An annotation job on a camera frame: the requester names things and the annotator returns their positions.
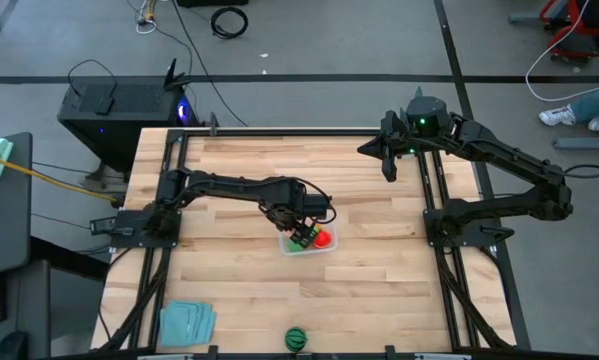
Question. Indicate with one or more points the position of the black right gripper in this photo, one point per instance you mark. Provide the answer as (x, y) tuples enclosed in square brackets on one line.
[(395, 137)]

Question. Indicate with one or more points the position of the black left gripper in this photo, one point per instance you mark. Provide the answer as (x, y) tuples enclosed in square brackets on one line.
[(304, 210)]

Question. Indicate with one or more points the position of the red toy fruit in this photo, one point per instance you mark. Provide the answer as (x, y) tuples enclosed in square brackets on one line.
[(322, 240)]

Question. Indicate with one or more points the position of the green toy vegetable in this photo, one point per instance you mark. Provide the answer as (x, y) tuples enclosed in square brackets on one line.
[(294, 245)]

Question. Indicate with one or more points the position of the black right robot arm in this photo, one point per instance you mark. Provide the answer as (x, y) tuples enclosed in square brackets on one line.
[(504, 155)]

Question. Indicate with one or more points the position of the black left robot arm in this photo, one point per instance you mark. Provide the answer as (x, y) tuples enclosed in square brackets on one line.
[(229, 185)]

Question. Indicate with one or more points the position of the clear plastic tupperware container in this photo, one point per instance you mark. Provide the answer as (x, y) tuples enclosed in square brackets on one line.
[(329, 246)]

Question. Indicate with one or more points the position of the striped green toy watermelon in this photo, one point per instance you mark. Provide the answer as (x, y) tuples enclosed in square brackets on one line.
[(296, 340)]

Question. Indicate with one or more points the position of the teal folded cloth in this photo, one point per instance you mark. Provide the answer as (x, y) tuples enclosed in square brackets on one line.
[(186, 324)]

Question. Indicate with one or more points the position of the black computer tower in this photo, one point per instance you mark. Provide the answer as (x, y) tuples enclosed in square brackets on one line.
[(124, 115)]

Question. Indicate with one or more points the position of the grey chair base leg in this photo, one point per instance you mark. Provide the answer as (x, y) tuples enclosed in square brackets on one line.
[(586, 143)]

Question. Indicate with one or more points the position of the red black cart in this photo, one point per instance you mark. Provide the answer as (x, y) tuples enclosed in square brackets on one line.
[(579, 45)]

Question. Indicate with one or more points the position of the black desk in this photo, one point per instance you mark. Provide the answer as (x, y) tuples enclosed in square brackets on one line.
[(4, 215)]

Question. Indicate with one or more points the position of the black computer mouse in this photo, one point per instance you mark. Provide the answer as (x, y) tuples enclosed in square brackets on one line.
[(13, 346)]

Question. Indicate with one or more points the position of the black metal table frame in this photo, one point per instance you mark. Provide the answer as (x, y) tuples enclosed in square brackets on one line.
[(304, 132)]

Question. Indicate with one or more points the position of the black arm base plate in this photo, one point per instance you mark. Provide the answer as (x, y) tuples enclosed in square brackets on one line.
[(129, 230), (471, 235)]

